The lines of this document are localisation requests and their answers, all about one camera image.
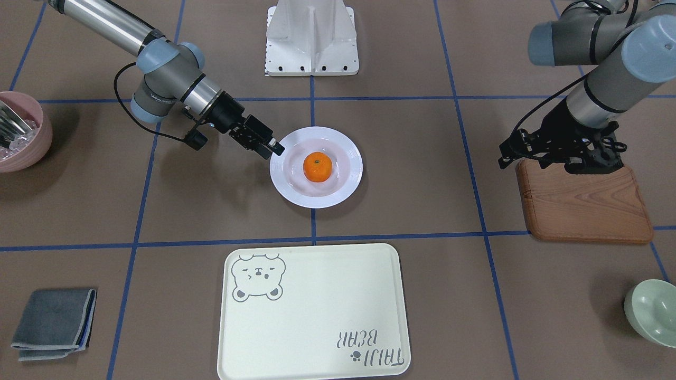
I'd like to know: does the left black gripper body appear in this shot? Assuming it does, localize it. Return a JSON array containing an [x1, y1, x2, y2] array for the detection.
[[521, 100, 618, 164]]

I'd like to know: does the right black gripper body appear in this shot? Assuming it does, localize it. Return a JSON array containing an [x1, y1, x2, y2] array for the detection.
[[204, 92, 264, 151]]

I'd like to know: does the white round plate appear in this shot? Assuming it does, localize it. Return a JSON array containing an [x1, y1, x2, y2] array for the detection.
[[269, 127, 364, 209]]

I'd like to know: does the orange fruit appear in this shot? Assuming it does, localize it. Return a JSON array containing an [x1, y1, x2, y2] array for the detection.
[[303, 151, 333, 183]]

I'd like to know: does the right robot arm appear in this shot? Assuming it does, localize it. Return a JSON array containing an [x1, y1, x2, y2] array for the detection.
[[48, 1, 284, 159]]

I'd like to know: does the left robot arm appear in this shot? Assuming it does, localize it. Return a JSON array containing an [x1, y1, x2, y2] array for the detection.
[[497, 1, 675, 175]]

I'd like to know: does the wooden tray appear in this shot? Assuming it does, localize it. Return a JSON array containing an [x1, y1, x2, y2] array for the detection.
[[515, 160, 654, 245]]

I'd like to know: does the cream bear serving tray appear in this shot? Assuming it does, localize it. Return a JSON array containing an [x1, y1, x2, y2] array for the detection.
[[217, 243, 412, 379]]

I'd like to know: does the green bowl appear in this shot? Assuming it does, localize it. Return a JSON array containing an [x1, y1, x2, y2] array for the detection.
[[623, 279, 675, 348]]

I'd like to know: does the pink bowl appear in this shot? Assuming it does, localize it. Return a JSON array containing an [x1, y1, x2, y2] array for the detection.
[[1, 91, 53, 173]]

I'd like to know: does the metal scoop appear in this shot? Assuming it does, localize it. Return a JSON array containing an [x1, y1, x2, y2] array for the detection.
[[1, 101, 36, 150]]

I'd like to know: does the folded grey cloth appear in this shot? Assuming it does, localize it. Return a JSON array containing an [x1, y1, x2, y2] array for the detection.
[[11, 288, 98, 362]]

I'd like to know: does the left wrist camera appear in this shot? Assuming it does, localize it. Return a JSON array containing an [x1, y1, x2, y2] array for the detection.
[[592, 135, 627, 161]]

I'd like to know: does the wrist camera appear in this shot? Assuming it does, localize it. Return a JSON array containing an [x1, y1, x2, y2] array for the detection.
[[183, 106, 208, 151], [592, 135, 627, 161]]

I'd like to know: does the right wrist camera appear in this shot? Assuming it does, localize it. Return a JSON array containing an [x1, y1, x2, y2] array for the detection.
[[183, 106, 208, 151]]

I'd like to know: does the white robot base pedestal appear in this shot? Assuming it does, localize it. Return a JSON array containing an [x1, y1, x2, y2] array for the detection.
[[264, 1, 360, 77]]

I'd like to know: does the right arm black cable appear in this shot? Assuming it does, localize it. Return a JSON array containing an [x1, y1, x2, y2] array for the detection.
[[114, 62, 193, 143]]

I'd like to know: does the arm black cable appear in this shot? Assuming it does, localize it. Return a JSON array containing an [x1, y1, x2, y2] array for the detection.
[[512, 0, 642, 139], [114, 62, 193, 143]]

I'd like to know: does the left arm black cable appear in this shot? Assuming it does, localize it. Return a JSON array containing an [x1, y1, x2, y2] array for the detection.
[[512, 0, 642, 139]]

